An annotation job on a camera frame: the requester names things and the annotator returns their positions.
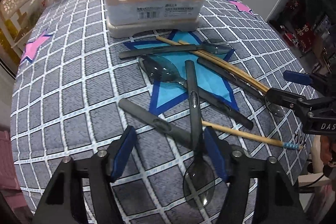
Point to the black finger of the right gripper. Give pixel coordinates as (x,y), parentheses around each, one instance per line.
(286,99)

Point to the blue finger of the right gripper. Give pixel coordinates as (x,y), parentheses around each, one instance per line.
(324,84)

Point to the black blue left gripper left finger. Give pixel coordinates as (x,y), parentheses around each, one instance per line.
(63,198)

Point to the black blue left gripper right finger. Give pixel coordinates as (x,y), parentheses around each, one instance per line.
(276,200)

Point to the black spoon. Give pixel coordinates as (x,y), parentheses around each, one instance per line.
(273,108)

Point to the wooden chopstick pair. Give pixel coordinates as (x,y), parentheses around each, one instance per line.
(210,58)
(231,66)

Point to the wooden chopstick blue tip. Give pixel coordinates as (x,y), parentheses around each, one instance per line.
(251,136)

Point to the smoky spoon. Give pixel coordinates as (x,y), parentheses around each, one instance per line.
(210,48)
(198,180)
(163,70)

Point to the grey spoon handle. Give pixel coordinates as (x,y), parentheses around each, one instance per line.
(180,135)

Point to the person's right hand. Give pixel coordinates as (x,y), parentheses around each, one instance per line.
(327,156)

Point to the pink plastic crate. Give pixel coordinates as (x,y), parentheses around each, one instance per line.
(9,182)

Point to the grey checked star tablecloth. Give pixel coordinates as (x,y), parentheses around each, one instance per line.
(65,103)

